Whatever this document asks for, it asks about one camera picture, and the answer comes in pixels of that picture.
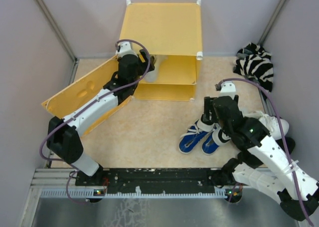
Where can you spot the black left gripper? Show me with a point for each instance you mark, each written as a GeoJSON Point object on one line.
{"type": "Point", "coordinates": [143, 64]}

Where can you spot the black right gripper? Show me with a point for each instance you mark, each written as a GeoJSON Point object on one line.
{"type": "Point", "coordinates": [209, 106]}

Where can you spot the white sneaker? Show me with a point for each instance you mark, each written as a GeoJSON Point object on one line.
{"type": "Point", "coordinates": [270, 122]}
{"type": "Point", "coordinates": [152, 76]}

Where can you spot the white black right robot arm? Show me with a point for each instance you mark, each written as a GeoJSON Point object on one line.
{"type": "Point", "coordinates": [293, 189]}

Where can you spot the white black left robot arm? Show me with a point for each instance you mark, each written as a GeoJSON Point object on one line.
{"type": "Point", "coordinates": [64, 134]}

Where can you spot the black white canvas shoe left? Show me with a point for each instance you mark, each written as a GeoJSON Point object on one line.
{"type": "Point", "coordinates": [206, 125]}

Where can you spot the black white canvas shoe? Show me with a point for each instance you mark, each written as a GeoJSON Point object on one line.
{"type": "Point", "coordinates": [219, 137]}
{"type": "Point", "coordinates": [206, 125]}

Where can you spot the black white canvas shoe right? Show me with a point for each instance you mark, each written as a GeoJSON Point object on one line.
{"type": "Point", "coordinates": [219, 137]}

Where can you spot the yellow plastic shoe cabinet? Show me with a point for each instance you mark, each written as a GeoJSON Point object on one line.
{"type": "Point", "coordinates": [173, 29]}

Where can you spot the blue canvas shoe right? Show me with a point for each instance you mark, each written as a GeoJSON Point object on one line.
{"type": "Point", "coordinates": [211, 144]}

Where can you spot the blue canvas shoe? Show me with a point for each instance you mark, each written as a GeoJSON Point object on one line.
{"type": "Point", "coordinates": [211, 144]}
{"type": "Point", "coordinates": [191, 138]}

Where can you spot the blue canvas shoe left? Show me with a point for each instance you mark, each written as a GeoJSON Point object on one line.
{"type": "Point", "coordinates": [191, 138]}

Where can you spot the yellow cabinet door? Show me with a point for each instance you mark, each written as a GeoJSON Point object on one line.
{"type": "Point", "coordinates": [90, 76]}

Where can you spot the black white striped cloth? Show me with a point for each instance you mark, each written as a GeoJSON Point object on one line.
{"type": "Point", "coordinates": [254, 63]}

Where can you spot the black sneaker lower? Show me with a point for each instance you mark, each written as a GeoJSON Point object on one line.
{"type": "Point", "coordinates": [290, 144]}

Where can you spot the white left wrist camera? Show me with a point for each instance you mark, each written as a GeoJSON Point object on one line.
{"type": "Point", "coordinates": [125, 48]}

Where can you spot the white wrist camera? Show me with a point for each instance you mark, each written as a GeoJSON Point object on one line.
{"type": "Point", "coordinates": [125, 48]}
{"type": "Point", "coordinates": [226, 88]}

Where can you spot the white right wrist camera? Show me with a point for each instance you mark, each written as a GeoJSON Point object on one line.
{"type": "Point", "coordinates": [226, 88]}

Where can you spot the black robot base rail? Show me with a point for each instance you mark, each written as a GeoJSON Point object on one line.
{"type": "Point", "coordinates": [132, 183]}

